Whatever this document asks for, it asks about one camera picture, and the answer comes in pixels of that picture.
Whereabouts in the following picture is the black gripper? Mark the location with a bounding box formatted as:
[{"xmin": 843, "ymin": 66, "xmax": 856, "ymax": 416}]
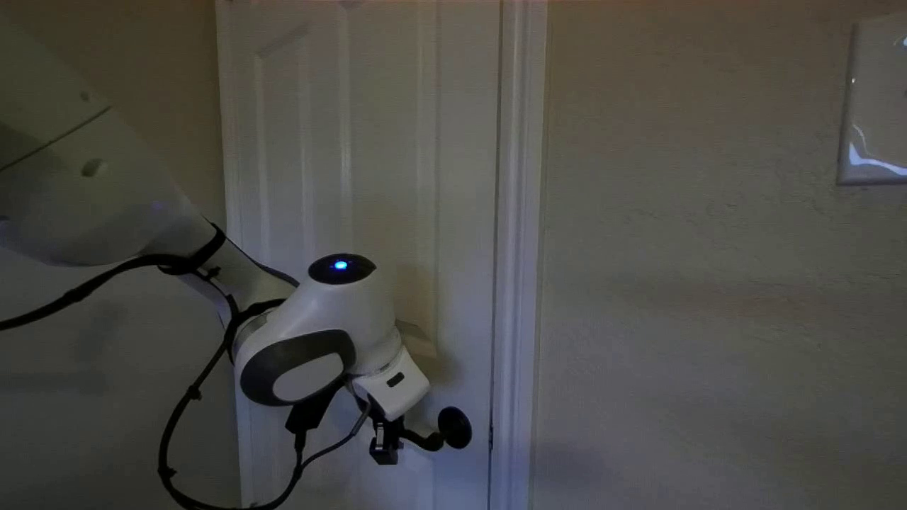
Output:
[{"xmin": 365, "ymin": 411, "xmax": 426, "ymax": 469}]

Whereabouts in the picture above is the black lever door handle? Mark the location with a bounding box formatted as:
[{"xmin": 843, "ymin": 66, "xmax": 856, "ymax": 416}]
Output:
[{"xmin": 401, "ymin": 406, "xmax": 476, "ymax": 456}]

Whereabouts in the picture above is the white panel door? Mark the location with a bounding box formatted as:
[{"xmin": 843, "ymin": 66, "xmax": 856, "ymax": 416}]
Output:
[{"xmin": 212, "ymin": 0, "xmax": 504, "ymax": 510}]

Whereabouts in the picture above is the white door frame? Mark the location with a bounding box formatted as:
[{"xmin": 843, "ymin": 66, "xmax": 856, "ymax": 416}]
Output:
[{"xmin": 489, "ymin": 0, "xmax": 550, "ymax": 510}]

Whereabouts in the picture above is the white wall switch plate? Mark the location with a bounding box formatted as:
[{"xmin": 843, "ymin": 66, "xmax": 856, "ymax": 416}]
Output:
[{"xmin": 833, "ymin": 11, "xmax": 907, "ymax": 187}]

